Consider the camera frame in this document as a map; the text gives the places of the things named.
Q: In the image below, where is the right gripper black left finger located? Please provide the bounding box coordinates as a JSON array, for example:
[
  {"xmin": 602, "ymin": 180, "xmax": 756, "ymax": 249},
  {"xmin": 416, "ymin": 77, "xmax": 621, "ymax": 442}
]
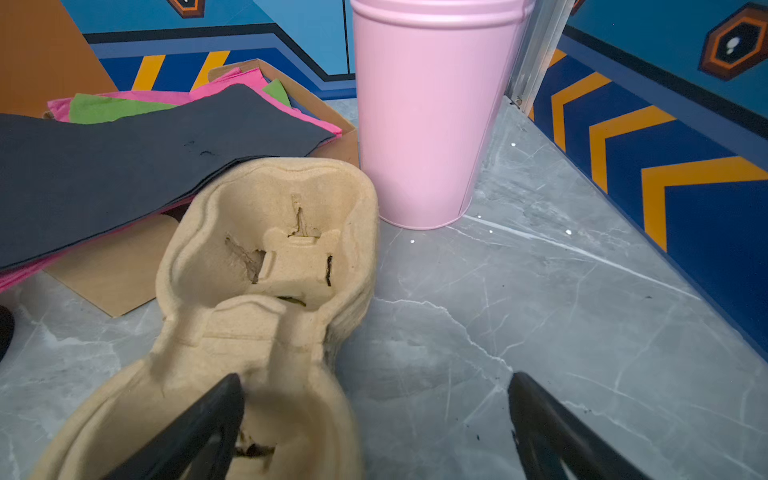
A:
[{"xmin": 105, "ymin": 373, "xmax": 245, "ymax": 479}]

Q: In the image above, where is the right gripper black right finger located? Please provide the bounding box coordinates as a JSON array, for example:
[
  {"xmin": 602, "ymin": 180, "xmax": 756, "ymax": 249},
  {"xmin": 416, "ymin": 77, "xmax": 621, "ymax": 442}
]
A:
[{"xmin": 508, "ymin": 372, "xmax": 648, "ymax": 479}]

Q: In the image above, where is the brown cardboard napkin tray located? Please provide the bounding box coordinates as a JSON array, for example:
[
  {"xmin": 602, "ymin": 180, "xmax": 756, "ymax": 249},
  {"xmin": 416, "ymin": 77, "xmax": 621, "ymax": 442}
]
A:
[{"xmin": 47, "ymin": 82, "xmax": 378, "ymax": 340}]

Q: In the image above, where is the beige pulp cup carrier stack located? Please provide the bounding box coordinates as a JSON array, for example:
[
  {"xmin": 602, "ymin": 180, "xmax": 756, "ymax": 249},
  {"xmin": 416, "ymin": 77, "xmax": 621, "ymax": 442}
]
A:
[{"xmin": 33, "ymin": 158, "xmax": 379, "ymax": 479}]

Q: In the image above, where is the dark grey napkin stack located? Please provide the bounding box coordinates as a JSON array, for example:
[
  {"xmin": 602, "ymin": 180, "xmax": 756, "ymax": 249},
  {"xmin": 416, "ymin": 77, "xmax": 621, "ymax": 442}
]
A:
[{"xmin": 0, "ymin": 83, "xmax": 337, "ymax": 272}]

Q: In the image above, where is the green napkin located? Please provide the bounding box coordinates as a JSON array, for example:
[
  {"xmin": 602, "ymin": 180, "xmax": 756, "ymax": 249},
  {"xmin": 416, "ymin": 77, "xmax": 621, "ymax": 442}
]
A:
[{"xmin": 60, "ymin": 80, "xmax": 293, "ymax": 125}]

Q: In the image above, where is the pink napkin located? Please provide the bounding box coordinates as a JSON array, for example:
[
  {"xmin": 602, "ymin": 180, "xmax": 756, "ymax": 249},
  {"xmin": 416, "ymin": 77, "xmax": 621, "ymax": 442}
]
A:
[{"xmin": 0, "ymin": 67, "xmax": 343, "ymax": 294}]

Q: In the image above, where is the pink metal bucket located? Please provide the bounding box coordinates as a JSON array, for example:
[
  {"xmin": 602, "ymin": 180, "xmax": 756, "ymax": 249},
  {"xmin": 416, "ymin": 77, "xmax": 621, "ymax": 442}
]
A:
[{"xmin": 351, "ymin": 1, "xmax": 535, "ymax": 230}]

